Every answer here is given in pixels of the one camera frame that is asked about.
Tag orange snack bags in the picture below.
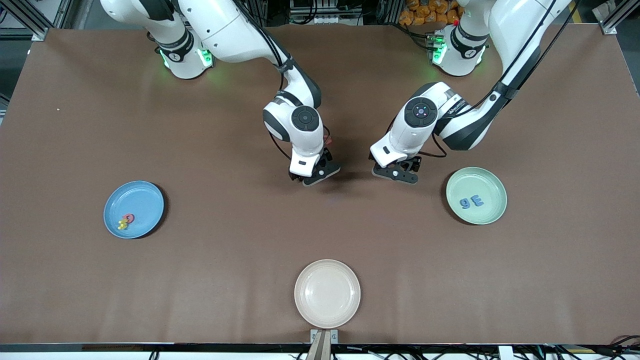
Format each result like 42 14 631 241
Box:
398 0 463 27

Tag green plate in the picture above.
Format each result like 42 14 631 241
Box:
445 166 508 226

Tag beige pink plate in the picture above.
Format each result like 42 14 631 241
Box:
294 259 361 330

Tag white power strip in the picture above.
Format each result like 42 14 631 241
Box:
220 0 253 28

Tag blue plate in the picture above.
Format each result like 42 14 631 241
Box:
103 180 165 240

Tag aluminium frame profile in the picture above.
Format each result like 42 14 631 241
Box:
7 0 68 42
598 0 640 36

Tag grey electronics box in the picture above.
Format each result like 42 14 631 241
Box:
289 0 364 26

